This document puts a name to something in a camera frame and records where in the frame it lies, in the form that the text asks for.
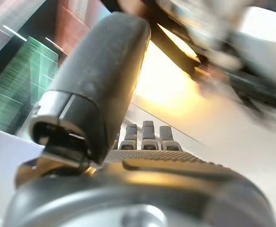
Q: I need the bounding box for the blurred dark table frame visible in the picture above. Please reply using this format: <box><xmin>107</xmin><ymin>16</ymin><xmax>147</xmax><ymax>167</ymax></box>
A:
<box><xmin>102</xmin><ymin>0</ymin><xmax>276</xmax><ymax>126</ymax></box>

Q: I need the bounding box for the left robot hand dark palm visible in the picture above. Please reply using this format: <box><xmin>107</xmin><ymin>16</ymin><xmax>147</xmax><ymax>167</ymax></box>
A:
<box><xmin>4</xmin><ymin>11</ymin><xmax>276</xmax><ymax>227</ymax></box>

